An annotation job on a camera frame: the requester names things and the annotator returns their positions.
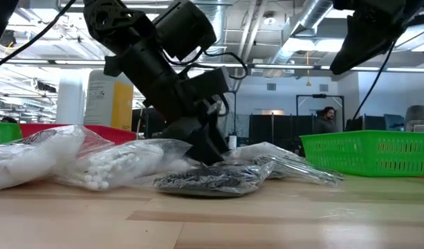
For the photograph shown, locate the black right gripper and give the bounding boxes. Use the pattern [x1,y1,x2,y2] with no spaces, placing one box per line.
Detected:
[329,0,424,75]

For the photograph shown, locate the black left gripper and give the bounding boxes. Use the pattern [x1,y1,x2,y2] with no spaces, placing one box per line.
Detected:
[104,36,232,166]

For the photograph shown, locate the clear bag black hair net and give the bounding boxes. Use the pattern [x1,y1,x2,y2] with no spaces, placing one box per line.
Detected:
[134,159,275,199]

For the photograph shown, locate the vanity pack cotton bag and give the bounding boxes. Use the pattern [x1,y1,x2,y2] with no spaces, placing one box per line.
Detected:
[55,138,194,192]
[0,124,113,192]

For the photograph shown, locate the dark computer monitor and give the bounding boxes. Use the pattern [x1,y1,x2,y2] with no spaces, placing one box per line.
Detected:
[131,107,166,139]

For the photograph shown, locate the black partition panels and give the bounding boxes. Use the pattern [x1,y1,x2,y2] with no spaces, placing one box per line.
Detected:
[249,113,316,153]

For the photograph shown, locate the person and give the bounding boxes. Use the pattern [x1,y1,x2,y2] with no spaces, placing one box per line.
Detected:
[313,106,337,135]

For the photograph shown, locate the grey chair back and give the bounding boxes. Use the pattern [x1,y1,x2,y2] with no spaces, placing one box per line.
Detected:
[404,104,424,133]

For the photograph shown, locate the red plastic basket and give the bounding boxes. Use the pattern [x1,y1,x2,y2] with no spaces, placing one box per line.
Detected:
[19,123,137,146]

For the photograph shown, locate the white yellow wipes canister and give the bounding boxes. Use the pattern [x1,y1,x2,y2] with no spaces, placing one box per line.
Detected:
[83,68,135,132]

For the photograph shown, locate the green plastic basket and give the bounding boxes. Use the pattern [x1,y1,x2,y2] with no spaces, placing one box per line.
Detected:
[299,130,424,178]
[0,122,24,147]

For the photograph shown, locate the black camera cable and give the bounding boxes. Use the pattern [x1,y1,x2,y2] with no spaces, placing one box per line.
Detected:
[349,41,396,122]
[161,48,249,81]

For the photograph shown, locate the silver spiral ventilation duct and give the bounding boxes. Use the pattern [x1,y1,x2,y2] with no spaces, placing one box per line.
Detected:
[268,0,339,66]

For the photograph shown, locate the yellow hanging cord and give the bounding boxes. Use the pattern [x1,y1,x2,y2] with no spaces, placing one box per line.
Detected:
[304,51,312,87]

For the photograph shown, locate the black background rig frame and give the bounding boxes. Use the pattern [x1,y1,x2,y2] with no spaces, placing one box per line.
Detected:
[295,93,346,132]

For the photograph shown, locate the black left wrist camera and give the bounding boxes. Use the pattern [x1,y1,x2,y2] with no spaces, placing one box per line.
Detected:
[152,0,218,62]

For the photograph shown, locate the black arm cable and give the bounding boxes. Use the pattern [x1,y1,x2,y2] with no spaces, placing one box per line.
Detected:
[0,0,77,69]

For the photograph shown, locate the black ceiling cable reel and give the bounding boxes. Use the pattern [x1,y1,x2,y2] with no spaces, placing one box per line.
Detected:
[0,29,17,48]

